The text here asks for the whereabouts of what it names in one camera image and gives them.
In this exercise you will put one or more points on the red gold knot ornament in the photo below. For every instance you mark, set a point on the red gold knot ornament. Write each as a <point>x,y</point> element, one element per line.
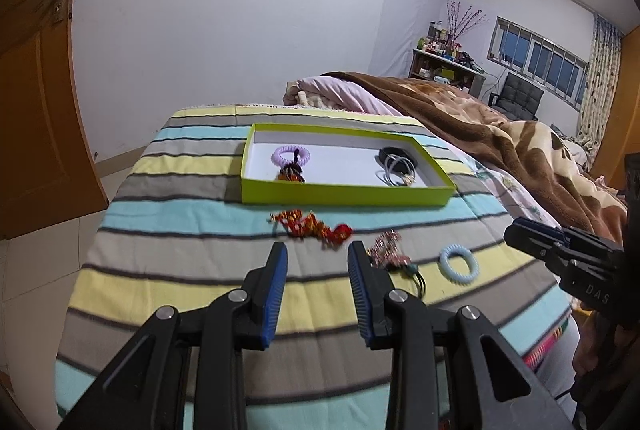
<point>300,222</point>

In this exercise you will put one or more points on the orange wooden cabinet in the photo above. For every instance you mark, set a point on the orange wooden cabinet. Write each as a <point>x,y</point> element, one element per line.
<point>625,110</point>

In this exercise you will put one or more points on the bottles on shelf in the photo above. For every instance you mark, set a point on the bottles on shelf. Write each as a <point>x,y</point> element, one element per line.
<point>440,42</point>

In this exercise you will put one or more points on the metal door latch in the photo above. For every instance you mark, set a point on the metal door latch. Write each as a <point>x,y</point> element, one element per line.
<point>60,0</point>

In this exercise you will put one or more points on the pink rhinestone hair clip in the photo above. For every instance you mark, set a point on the pink rhinestone hair clip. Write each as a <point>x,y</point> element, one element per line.
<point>385,250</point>

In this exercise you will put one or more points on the pink quilt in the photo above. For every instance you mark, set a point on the pink quilt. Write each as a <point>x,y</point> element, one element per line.
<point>340,92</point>

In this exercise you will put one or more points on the patterned curtain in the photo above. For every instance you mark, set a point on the patterned curtain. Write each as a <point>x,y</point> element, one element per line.
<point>600,85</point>

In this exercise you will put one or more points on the white shelf desk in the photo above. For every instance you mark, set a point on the white shelf desk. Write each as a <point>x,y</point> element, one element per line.
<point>425,60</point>

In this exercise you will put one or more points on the black wristband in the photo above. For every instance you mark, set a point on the black wristband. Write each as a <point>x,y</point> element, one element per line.
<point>382,156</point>

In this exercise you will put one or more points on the person's dark clothing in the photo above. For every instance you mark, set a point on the person's dark clothing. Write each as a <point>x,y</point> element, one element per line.
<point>590,360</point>

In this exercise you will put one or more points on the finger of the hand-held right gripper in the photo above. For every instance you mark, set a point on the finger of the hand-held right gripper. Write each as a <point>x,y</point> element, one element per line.
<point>585,246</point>
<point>525,235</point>

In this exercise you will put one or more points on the purple flower branches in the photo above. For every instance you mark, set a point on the purple flower branches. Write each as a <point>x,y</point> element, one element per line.
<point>456,20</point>

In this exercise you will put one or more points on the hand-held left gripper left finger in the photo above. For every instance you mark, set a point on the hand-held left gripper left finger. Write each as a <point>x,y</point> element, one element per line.
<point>276,295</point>

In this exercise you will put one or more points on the orange wooden door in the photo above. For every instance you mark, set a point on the orange wooden door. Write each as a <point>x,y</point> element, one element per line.
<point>40,110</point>

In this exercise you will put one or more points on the black chair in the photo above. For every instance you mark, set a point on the black chair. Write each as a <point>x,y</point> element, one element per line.
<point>520,92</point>

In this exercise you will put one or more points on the striped blanket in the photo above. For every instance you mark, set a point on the striped blanket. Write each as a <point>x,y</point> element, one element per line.
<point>200,220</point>

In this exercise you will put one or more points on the window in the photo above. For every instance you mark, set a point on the window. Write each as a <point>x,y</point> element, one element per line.
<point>540,60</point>

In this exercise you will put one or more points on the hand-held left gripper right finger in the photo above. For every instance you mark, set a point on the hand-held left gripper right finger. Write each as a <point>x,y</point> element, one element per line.
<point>358,295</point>

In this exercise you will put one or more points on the brown plush blanket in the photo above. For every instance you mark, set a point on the brown plush blanket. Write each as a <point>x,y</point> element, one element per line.
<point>500,130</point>

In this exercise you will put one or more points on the small red knot charm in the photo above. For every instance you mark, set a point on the small red knot charm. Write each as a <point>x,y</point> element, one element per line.
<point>341,231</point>

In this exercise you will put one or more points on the green cardboard box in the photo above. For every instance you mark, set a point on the green cardboard box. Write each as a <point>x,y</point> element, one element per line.
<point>350,195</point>

